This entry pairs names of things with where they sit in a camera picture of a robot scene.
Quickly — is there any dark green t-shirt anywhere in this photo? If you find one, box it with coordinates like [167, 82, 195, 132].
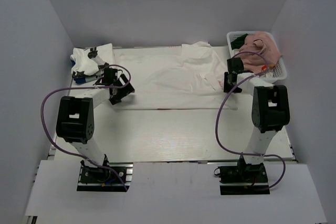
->
[230, 34, 248, 50]

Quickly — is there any pink t-shirt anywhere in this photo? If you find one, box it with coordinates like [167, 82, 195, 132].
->
[237, 31, 281, 73]

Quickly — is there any white red-print t-shirt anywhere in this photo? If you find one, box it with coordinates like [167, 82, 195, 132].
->
[114, 41, 227, 110]

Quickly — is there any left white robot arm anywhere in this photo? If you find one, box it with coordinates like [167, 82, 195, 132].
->
[56, 68, 135, 182]

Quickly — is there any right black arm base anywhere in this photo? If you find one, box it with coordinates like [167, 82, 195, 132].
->
[214, 164, 270, 196]

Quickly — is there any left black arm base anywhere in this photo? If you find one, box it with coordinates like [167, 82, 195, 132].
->
[77, 164, 133, 193]

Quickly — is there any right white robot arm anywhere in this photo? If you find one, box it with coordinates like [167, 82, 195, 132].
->
[224, 58, 290, 182]

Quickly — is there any folded blue t-shirt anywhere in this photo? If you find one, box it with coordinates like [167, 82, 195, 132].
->
[71, 61, 97, 84]

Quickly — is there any folded white printed t-shirt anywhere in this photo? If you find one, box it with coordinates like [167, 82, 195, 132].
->
[70, 43, 115, 79]

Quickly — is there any white plastic basket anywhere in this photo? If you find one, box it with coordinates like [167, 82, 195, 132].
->
[226, 31, 287, 83]

